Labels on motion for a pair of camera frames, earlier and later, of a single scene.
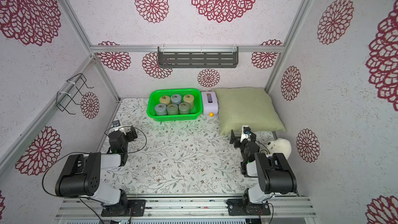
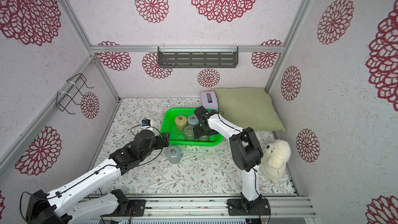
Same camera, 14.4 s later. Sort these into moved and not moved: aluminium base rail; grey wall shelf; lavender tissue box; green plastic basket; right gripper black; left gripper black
Moved: green plastic basket; left gripper black; right gripper black
Not moved: aluminium base rail; lavender tissue box; grey wall shelf
